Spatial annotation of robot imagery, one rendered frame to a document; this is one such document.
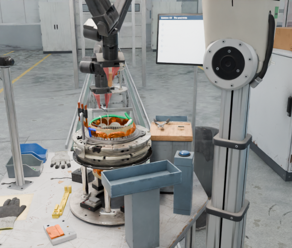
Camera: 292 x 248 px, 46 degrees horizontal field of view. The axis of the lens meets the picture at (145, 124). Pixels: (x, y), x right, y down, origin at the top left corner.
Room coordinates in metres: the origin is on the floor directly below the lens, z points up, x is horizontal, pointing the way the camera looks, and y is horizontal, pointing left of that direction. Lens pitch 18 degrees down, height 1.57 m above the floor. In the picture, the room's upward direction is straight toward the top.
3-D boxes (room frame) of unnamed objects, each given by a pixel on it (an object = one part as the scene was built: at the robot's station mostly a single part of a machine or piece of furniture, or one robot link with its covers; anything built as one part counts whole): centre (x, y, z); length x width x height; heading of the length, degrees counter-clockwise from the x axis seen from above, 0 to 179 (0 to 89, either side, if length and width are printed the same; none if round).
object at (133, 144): (1.35, 0.14, 1.09); 0.32 x 0.32 x 0.01
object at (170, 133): (1.51, -0.12, 1.05); 0.20 x 0.19 x 0.02; 175
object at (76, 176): (1.55, 0.31, 0.81); 0.10 x 0.06 x 0.06; 63
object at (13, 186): (1.51, 0.61, 0.78); 0.09 x 0.09 x 0.01; 71
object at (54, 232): (1.10, 0.34, 0.80); 0.07 x 0.05 x 0.01; 31
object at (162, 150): (1.51, -0.11, 0.91); 0.19 x 0.19 x 0.26; 85
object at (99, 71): (1.50, 0.20, 1.34); 0.07 x 0.06 x 0.07; 59
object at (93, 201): (1.27, 0.22, 0.83); 0.05 x 0.04 x 0.02; 55
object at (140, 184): (1.05, 0.02, 0.92); 0.25 x 0.11 x 0.28; 113
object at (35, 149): (1.81, 0.65, 0.82); 0.16 x 0.14 x 0.07; 98
